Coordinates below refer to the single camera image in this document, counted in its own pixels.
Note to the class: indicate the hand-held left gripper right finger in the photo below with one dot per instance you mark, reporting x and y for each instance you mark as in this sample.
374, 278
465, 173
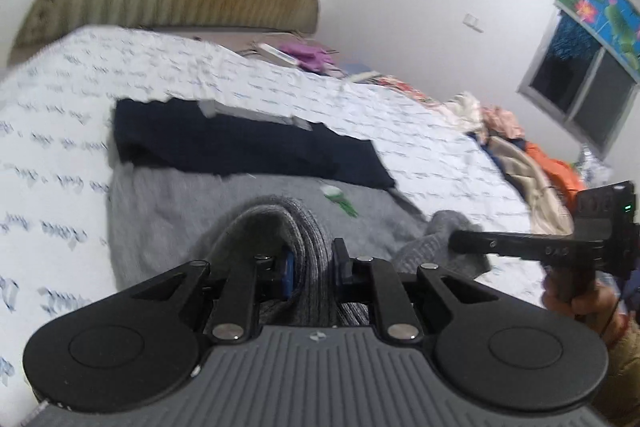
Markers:
341, 269

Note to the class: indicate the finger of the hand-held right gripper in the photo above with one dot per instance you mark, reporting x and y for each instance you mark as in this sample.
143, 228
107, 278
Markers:
500, 244

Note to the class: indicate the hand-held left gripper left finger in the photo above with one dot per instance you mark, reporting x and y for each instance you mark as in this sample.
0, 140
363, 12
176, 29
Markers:
287, 277

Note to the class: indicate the grey sweater with navy sleeves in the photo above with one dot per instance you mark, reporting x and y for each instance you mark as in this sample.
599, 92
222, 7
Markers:
200, 197

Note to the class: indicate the pile of mixed clothes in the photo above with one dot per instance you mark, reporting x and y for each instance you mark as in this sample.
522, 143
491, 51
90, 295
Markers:
525, 167

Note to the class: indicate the person's right hand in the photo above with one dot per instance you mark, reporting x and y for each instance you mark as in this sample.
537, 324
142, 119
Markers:
595, 307

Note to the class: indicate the red floral cloth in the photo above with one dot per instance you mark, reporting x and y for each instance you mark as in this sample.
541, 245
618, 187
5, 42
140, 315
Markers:
405, 88

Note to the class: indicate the purple cloth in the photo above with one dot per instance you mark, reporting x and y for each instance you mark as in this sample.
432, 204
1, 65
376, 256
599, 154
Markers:
310, 57

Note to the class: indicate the blue floral roller blind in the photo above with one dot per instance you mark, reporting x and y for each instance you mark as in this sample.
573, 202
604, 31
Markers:
600, 2

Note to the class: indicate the window with grey frame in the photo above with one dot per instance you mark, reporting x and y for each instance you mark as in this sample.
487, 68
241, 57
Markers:
585, 82

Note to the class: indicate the white light switch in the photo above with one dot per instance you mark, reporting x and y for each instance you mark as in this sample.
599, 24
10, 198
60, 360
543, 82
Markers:
472, 22

